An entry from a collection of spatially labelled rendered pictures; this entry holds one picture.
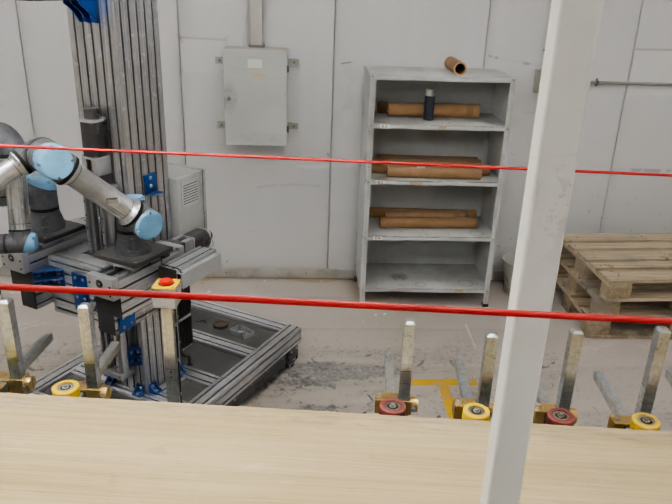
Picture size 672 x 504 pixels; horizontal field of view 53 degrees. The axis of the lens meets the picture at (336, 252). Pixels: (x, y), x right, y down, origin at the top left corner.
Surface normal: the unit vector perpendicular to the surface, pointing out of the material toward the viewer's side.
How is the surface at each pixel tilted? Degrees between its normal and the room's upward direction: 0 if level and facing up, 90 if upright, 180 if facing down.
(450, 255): 90
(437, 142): 90
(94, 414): 0
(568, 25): 90
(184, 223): 90
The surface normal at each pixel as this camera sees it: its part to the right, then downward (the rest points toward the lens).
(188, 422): 0.03, -0.92
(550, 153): -0.05, 0.38
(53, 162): 0.53, 0.25
